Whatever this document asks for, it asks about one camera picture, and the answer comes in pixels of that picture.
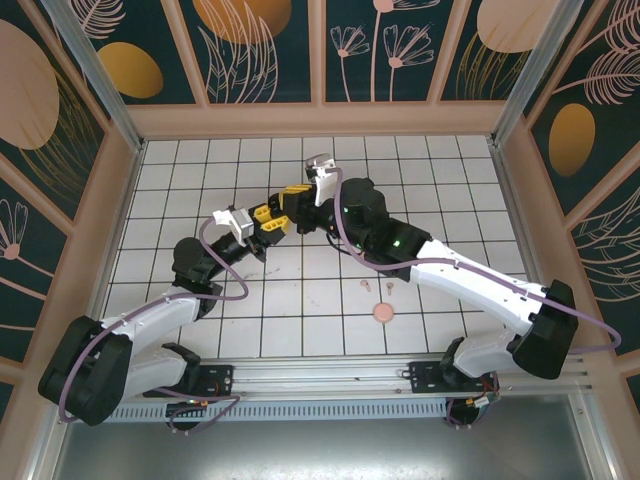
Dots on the pink round earbud case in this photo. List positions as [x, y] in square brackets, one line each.
[384, 312]

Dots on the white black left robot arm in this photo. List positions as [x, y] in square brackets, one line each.
[150, 315]

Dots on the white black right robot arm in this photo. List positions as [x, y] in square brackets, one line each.
[475, 285]

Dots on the aluminium frame side bar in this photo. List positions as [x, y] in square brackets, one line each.
[521, 225]
[119, 225]

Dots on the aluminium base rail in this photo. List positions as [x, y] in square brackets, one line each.
[320, 375]

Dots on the aluminium frame post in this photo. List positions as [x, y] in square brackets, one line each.
[100, 75]
[531, 75]

